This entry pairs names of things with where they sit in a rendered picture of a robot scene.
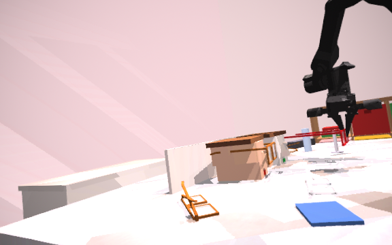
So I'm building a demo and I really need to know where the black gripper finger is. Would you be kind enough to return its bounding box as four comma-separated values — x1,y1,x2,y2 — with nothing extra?
345,113,359,137
328,115,344,130

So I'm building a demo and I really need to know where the blue flat slab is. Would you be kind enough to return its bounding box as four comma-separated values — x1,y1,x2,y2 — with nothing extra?
295,201,365,227

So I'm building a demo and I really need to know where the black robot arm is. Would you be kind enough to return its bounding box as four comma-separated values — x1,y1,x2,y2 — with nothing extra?
302,0,392,113

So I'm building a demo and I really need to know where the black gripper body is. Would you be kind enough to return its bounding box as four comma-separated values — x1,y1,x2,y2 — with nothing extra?
307,85,382,118

